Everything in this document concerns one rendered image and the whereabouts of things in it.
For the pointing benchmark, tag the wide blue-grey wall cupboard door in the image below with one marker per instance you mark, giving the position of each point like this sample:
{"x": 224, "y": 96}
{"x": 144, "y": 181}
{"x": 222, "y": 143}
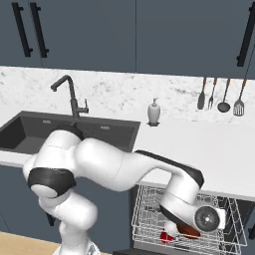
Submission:
{"x": 189, "y": 36}

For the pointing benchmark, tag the red cup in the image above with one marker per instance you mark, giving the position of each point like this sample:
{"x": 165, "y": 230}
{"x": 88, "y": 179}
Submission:
{"x": 166, "y": 237}

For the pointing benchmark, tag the narrow blue-grey wall cupboard door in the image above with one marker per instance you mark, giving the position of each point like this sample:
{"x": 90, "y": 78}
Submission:
{"x": 6, "y": 33}

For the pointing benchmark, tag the brown bowl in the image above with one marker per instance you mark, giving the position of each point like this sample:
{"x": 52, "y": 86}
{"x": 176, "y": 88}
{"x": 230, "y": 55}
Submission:
{"x": 188, "y": 230}

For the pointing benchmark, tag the black sink tap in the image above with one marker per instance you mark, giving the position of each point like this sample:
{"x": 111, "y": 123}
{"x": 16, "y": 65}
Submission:
{"x": 73, "y": 99}

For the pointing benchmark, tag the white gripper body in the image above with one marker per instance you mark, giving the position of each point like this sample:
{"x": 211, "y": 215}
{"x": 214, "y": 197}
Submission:
{"x": 170, "y": 227}

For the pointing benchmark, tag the black dishwasher door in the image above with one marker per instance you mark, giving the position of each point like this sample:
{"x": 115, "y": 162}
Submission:
{"x": 132, "y": 252}

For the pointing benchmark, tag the white soap dispenser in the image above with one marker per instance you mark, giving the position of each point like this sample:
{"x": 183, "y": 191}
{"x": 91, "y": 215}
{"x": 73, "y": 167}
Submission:
{"x": 153, "y": 113}

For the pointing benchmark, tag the blue-grey base cupboard door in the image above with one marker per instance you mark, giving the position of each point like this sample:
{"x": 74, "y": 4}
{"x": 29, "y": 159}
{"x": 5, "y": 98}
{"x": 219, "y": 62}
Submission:
{"x": 249, "y": 212}
{"x": 16, "y": 199}

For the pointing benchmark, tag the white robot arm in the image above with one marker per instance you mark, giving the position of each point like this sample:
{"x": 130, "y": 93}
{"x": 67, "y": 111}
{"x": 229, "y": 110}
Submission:
{"x": 99, "y": 162}

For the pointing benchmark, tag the dark grey sink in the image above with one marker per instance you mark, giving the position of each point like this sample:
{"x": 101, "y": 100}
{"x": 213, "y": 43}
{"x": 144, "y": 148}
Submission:
{"x": 30, "y": 132}

